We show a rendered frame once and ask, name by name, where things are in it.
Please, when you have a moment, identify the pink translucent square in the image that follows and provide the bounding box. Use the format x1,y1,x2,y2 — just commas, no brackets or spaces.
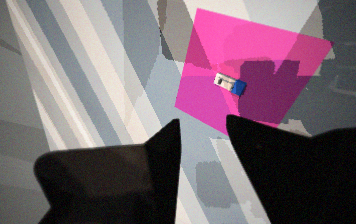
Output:
174,8,335,136

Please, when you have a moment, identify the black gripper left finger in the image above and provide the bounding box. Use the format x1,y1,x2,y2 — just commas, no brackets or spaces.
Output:
33,118,182,224

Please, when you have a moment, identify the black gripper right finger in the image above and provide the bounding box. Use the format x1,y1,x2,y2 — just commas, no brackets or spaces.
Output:
226,114,356,224

